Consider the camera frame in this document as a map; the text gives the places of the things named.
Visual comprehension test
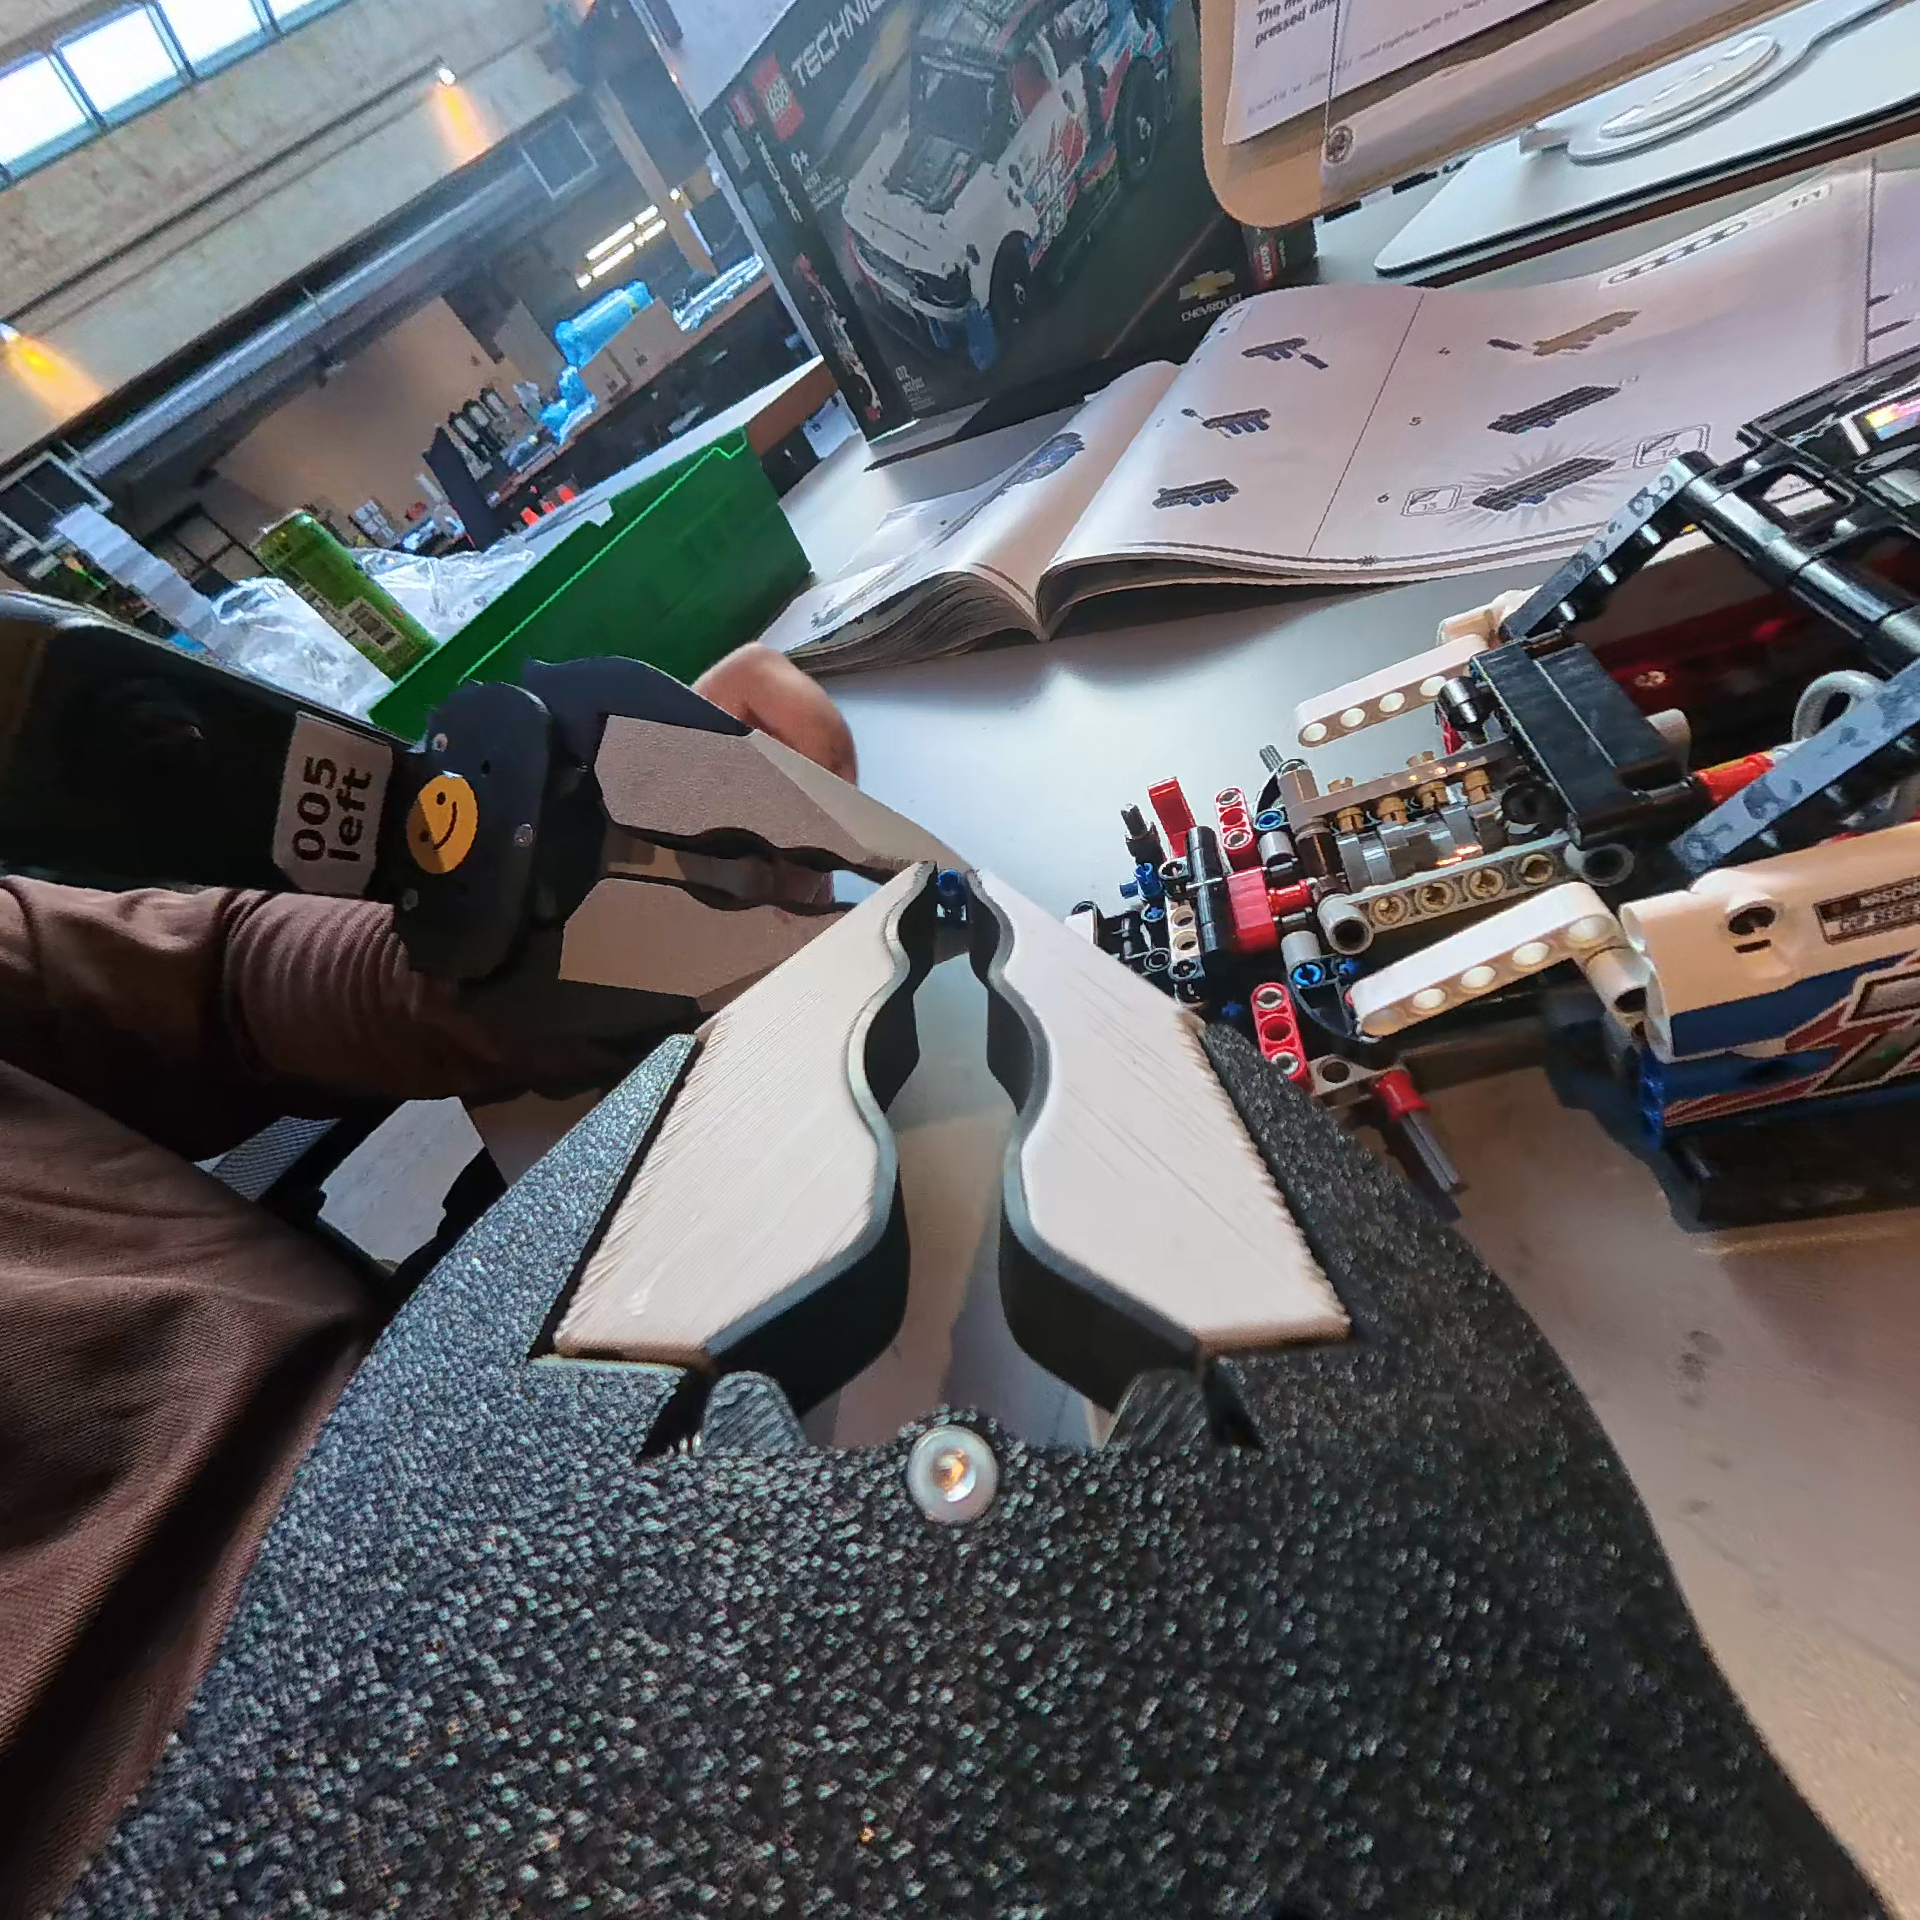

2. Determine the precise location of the printed instruction sheet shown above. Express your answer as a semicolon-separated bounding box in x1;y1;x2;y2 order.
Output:
1223;0;1801;146

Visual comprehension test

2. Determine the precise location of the open instruction booklet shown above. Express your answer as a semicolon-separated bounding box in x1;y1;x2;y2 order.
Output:
765;158;1920;672

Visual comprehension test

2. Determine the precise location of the black toy set box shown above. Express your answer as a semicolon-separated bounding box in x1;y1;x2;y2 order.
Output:
698;0;1321;443

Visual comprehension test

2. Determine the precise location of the grey ventilation duct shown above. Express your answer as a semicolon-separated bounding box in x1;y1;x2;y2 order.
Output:
66;152;602;474

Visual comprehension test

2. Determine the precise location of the toy brick race car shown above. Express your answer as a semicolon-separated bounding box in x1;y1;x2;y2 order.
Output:
1073;353;1920;1226

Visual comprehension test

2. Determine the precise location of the black storage shelf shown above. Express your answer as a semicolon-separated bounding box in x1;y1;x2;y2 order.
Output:
420;382;602;550

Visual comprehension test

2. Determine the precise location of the clear plastic bag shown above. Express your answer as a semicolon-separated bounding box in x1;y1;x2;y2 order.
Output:
211;540;536;714

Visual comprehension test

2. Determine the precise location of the person's brown clothing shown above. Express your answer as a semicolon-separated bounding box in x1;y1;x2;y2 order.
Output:
0;1036;496;1920

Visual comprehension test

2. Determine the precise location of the grey desk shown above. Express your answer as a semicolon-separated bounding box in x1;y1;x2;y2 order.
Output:
496;353;1920;1920

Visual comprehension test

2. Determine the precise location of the person's left forearm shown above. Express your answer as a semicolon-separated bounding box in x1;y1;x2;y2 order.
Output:
0;879;706;1158

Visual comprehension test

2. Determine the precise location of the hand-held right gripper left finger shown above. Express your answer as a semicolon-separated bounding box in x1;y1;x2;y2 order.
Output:
551;865;941;1425

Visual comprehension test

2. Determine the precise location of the green drink can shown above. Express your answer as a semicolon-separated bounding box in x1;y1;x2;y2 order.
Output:
251;511;441;678

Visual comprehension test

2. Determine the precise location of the person's left hand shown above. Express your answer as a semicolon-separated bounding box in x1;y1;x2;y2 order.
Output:
695;644;859;788

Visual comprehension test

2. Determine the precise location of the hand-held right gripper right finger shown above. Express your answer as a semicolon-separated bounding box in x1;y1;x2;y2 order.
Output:
964;866;1355;1416

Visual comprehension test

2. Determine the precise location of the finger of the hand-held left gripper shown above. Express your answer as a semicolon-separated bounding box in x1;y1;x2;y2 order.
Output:
571;866;883;1039
597;714;971;883

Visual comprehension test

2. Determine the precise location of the row of skylight windows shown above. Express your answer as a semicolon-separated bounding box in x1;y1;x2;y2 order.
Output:
0;0;354;185

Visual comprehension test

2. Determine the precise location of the green plastic bin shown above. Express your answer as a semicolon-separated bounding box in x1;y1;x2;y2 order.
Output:
368;427;812;742

